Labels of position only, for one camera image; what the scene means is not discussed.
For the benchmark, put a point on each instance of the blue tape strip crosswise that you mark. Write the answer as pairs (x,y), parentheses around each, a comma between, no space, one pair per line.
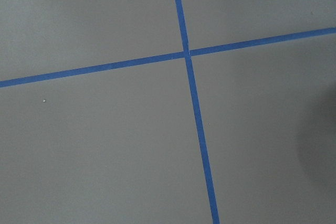
(166,57)

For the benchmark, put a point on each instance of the blue tape strip lengthwise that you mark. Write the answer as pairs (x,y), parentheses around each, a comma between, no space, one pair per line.
(197,113)

